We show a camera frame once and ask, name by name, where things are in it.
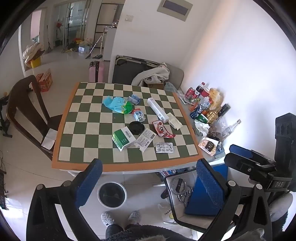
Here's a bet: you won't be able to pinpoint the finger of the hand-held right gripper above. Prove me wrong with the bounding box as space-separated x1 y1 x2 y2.
224 152 277 179
229 144 271 163

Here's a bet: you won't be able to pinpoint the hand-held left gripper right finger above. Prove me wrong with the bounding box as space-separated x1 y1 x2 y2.
196 159 273 241

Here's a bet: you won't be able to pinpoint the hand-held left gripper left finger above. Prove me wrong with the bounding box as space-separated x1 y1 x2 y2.
26 158 103 241

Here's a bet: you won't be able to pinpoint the white round trash bin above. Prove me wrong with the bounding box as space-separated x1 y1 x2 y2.
97 182 127 208

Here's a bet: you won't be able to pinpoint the green white medicine box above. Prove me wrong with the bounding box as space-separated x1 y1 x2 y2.
112 126 137 152

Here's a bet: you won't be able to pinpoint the black round lid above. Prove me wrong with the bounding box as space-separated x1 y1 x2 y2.
129 121 145 135

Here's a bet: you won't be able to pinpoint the white box red blue print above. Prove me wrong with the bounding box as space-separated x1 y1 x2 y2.
132 108 146 122

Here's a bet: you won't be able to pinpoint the white pink medicine box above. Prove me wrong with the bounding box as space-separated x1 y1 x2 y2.
147 97 168 124

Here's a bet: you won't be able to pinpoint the person's right forearm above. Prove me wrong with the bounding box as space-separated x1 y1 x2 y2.
268 192 294 223

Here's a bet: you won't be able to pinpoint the clear glass bottle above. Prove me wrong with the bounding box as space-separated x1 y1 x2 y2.
222 119 241 137

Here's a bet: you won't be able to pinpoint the chrome metal rings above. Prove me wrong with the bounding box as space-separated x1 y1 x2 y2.
170 177 193 207

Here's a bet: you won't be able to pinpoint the orange snack packet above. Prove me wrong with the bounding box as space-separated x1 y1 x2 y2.
198 137 220 156

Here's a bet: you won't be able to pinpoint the blue printed cardboard box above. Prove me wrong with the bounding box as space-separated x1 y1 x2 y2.
159 170 185 178

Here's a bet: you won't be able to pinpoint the person's left grey slipper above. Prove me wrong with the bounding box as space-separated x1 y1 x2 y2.
101 211 115 227

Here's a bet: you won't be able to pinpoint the person's grey slipper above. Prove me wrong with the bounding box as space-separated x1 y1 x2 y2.
101 211 115 227
128 210 141 225

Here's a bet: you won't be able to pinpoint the black box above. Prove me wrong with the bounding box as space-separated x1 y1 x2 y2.
218 103 231 117

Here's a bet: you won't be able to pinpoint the crumpled white tissue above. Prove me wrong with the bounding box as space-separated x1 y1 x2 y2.
194 120 210 136

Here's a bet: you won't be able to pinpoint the gold bottle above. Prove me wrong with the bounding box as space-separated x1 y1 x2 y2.
206 110 220 123

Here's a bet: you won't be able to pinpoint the white printed plastic bag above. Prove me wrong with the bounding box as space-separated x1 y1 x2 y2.
158 203 177 224

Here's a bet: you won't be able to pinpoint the green white checkered tablecloth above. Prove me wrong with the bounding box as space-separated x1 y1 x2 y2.
51 82 204 173

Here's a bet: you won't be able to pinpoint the person's left leg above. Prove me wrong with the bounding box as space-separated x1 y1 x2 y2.
105 224 126 241

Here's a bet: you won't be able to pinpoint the person's leg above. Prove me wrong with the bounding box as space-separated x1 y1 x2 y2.
124 223 176 241
105 224 126 241

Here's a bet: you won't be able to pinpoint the person's right grey slipper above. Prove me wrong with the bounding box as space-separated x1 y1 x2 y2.
128 210 141 225

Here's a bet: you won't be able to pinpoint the blue white can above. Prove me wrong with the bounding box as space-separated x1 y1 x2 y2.
190 105 204 119

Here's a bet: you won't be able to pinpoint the silver blister pack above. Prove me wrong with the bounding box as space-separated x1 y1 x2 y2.
154 142 174 154

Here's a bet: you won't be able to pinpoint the white paper sheet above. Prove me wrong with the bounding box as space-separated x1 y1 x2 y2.
41 128 58 150

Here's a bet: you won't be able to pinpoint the yellow snack bag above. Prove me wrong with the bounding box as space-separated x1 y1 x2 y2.
209 88 222 107

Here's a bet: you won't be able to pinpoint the person's right leg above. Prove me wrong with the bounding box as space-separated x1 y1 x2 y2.
124 223 176 241

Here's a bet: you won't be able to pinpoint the white printed paper packet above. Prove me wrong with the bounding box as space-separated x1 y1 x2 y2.
135 128 156 153

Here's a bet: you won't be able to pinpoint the white plastic tray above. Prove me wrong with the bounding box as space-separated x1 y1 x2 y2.
167 112 182 130

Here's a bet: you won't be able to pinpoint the red snack packet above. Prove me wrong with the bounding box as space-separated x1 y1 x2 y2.
152 120 176 139

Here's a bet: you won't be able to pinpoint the cola bottle red cap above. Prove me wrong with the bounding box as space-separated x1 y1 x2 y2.
195 82 206 98

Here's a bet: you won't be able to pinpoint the green snack packet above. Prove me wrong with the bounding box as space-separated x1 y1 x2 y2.
116 102 134 115

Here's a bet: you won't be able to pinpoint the blue plastic bag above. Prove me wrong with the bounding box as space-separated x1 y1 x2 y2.
102 96 126 113

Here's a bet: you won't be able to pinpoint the small blue white carton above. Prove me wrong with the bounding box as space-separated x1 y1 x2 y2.
127 94 141 105

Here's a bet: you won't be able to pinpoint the dark wooden chair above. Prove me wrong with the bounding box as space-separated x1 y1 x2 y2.
6 75 64 161

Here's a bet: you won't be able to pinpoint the beige chair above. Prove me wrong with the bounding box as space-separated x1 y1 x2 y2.
165 64 185 90

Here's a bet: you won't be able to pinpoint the black metal stand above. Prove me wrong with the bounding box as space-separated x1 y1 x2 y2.
0 91 13 138

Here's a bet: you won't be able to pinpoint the pink suitcase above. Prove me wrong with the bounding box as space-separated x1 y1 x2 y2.
89 61 99 82

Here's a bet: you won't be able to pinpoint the red cardboard box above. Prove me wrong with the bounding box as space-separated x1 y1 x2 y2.
35 68 53 93

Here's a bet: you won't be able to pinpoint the black folding bed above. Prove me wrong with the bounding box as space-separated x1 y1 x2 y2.
112 55 162 87

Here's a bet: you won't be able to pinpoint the broom with metal stick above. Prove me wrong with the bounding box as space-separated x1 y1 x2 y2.
85 35 103 59

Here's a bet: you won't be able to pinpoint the white refrigerator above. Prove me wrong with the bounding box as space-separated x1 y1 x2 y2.
103 25 117 62

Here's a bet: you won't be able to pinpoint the dark coat rack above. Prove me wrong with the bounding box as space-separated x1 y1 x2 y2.
61 5 74 54

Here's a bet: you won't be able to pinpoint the grey wall panel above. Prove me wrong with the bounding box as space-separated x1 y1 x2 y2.
157 0 193 22

